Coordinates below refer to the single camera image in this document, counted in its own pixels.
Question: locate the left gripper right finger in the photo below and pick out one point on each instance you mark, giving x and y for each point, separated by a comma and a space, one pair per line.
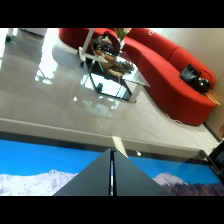
133, 181

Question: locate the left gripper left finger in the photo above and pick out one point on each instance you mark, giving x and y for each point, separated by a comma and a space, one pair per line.
93, 180

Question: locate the glass coffee table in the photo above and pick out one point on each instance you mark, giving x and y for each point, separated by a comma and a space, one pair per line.
113, 83

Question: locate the red sofa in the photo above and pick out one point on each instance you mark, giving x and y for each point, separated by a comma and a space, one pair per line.
166, 76

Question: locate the black bag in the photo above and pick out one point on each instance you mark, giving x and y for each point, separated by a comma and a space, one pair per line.
195, 79

